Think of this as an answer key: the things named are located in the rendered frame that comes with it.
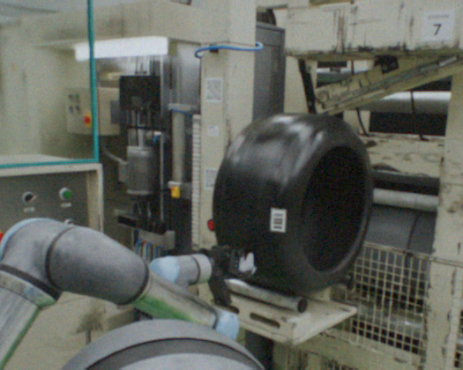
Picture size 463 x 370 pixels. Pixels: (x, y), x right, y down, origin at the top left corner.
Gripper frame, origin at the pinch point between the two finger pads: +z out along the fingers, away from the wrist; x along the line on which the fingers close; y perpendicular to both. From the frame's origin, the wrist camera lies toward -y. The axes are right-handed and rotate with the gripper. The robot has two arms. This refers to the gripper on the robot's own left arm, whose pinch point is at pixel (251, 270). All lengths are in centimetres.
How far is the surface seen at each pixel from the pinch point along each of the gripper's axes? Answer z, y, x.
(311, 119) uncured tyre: 11.6, 44.0, -6.2
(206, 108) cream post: 11, 46, 35
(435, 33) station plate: 34, 71, -29
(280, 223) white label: -3.2, 15.2, -10.3
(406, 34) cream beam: 34, 72, -20
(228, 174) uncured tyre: -4.3, 26.0, 8.6
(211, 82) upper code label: 10, 54, 33
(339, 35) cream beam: 34, 73, 3
